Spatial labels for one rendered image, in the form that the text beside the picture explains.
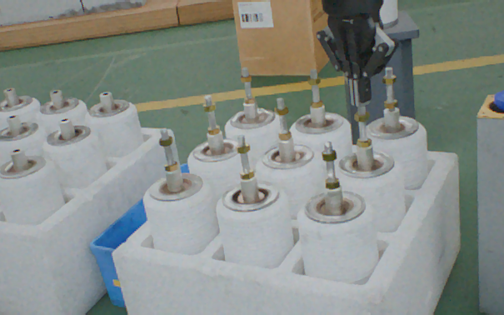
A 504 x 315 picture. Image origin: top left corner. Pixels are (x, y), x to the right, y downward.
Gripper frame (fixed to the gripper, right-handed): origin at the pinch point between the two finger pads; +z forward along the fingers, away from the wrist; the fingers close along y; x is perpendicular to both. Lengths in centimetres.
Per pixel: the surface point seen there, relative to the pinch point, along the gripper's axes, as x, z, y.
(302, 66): -62, 32, 91
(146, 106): -21, 35, 112
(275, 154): 5.8, 10.6, 12.6
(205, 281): 24.3, 19.8, 6.0
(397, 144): -8.0, 11.3, 1.8
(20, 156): 34, 8, 42
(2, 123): 28, 13, 72
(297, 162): 5.6, 10.5, 7.7
